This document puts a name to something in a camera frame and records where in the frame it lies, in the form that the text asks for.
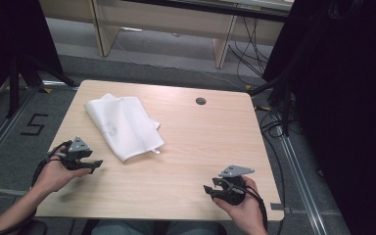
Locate black floor cables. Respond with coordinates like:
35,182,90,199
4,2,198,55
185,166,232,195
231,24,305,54
254,103,288,235

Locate person's left hand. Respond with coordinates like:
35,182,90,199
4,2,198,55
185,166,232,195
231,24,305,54
32,146,93,194

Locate metal floor rail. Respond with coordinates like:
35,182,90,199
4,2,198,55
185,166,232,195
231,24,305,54
275,126,328,235
0,87,36,178

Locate light wooden desk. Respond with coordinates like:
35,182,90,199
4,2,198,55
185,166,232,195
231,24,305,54
38,0,296,70

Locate person's legs in jeans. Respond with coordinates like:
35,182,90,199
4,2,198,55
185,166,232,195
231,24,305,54
90,219,222,235

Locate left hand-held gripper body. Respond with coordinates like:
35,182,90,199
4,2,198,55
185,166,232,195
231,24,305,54
58,136,92,171

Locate black metal stand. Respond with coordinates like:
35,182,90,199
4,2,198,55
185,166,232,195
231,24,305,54
6,53,79,119
248,65,296,138

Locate black cables under desk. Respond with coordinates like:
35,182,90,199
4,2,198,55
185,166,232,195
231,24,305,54
227,16,271,86

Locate person's right hand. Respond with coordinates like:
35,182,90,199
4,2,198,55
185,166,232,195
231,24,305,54
212,175,267,235

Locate black curtain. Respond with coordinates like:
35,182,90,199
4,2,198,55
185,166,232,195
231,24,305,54
262,0,376,235
0,0,65,114

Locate white cloth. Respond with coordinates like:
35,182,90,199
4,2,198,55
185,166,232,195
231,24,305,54
84,92,165,163

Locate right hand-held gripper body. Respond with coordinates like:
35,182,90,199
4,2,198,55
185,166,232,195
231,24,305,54
218,164,256,207

